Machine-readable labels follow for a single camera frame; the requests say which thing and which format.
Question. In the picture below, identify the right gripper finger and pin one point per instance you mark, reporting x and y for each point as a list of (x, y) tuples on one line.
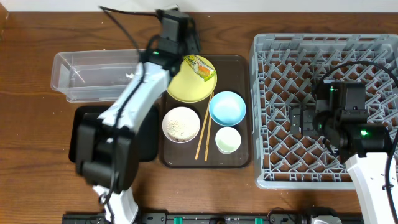
[(307, 122), (295, 117)]

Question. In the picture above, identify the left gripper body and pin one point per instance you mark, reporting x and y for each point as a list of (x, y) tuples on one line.
[(193, 46)]

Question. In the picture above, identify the green orange snack wrapper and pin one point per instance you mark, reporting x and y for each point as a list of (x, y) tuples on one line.
[(200, 67)]

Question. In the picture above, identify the pale green cup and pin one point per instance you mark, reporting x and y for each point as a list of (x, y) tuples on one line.
[(228, 140)]

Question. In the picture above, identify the white bowl with rice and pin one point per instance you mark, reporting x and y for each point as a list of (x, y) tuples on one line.
[(181, 124)]

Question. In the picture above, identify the white tissue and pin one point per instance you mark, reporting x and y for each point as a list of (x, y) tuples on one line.
[(131, 75)]

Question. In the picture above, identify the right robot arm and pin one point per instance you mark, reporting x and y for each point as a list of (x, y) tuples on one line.
[(366, 149)]

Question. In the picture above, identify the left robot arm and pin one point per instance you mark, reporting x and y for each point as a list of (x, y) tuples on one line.
[(105, 147)]

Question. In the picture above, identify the grey dishwasher rack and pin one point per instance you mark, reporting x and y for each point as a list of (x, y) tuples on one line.
[(282, 70)]

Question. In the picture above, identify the clear plastic waste bin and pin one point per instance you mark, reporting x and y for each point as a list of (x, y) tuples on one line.
[(93, 76)]

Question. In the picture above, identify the black waste tray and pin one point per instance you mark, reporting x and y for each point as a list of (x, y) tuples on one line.
[(147, 137)]

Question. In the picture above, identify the yellow plate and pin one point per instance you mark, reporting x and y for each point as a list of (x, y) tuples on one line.
[(188, 87)]

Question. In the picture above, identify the right wooden chopstick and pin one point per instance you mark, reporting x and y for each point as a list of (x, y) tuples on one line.
[(208, 129)]

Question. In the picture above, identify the wooden chopstick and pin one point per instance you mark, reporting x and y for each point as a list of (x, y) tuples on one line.
[(203, 127), (208, 129)]

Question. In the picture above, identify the light blue bowl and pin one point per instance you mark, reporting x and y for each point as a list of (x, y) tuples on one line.
[(227, 108)]

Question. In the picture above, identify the dark brown serving tray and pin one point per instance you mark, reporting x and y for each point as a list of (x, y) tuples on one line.
[(232, 75)]

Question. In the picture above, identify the left wooden chopstick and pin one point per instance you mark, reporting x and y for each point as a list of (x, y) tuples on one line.
[(203, 127)]

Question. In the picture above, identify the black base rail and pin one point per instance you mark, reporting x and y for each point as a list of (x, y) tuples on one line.
[(161, 218)]

